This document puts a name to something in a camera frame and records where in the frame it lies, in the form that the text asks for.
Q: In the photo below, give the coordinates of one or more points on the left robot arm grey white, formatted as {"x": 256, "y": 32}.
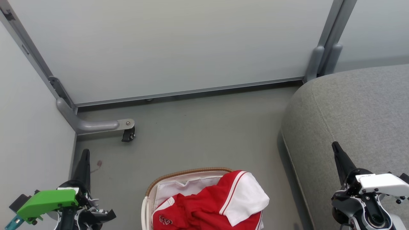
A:
{"x": 67, "y": 221}

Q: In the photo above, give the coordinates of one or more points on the black caster wheel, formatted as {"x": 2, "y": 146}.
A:
{"x": 128, "y": 135}

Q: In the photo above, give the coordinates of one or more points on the grey double partition post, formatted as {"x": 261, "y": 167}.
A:
{"x": 326, "y": 48}

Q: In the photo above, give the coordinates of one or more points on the white laundry basket brown rim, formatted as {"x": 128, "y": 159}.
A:
{"x": 179, "y": 188}

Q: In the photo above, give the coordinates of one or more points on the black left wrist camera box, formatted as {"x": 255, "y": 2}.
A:
{"x": 19, "y": 201}

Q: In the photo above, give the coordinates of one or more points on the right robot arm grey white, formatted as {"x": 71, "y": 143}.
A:
{"x": 377, "y": 220}

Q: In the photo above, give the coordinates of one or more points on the red and white jersey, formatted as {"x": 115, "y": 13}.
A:
{"x": 243, "y": 198}

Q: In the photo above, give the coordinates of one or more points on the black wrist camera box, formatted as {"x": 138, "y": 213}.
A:
{"x": 19, "y": 201}
{"x": 405, "y": 178}

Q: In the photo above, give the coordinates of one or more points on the grey partition corner post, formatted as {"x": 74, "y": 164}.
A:
{"x": 30, "y": 48}

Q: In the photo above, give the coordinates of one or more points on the grey curved partition foot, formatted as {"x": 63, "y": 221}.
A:
{"x": 92, "y": 126}

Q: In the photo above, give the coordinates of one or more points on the grey fabric sofa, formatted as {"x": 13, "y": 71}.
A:
{"x": 351, "y": 111}

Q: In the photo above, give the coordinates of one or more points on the grey partition bottom rail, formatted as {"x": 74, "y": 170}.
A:
{"x": 191, "y": 92}

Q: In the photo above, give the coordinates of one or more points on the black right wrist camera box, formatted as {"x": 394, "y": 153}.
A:
{"x": 405, "y": 178}

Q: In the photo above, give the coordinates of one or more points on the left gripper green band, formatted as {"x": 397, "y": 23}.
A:
{"x": 48, "y": 201}

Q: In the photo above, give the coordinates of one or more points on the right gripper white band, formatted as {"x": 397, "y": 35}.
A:
{"x": 380, "y": 183}

